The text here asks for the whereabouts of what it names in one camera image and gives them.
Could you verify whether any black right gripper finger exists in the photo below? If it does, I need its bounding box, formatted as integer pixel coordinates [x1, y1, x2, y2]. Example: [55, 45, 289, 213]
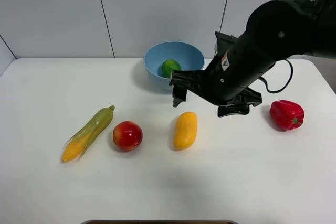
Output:
[172, 86, 187, 108]
[217, 105, 249, 117]

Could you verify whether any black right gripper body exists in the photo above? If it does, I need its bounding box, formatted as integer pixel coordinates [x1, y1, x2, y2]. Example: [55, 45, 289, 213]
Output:
[169, 70, 262, 107]

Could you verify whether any green lime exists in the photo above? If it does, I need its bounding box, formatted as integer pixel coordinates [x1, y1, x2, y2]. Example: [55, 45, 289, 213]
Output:
[161, 59, 181, 78]

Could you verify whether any yellow mango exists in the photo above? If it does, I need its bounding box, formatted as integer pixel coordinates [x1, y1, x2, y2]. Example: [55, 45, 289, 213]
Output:
[174, 112, 198, 150]

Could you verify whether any red yellow apple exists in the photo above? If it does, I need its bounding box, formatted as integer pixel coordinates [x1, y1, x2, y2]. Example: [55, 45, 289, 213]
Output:
[113, 121, 143, 152]

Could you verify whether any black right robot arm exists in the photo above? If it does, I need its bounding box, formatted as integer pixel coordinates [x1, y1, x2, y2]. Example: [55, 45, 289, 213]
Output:
[170, 0, 335, 117]

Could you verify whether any blue bowl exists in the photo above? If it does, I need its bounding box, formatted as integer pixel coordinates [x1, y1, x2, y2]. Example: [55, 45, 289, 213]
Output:
[144, 41, 205, 91]

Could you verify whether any red bell pepper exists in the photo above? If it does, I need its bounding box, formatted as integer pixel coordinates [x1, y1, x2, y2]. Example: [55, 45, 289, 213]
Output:
[269, 100, 304, 131]

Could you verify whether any corn cob with green husk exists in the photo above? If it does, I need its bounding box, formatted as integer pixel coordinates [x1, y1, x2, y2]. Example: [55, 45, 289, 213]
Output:
[61, 105, 115, 163]

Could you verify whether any black cable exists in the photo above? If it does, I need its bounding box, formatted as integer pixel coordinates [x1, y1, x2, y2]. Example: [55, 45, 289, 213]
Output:
[259, 59, 293, 94]

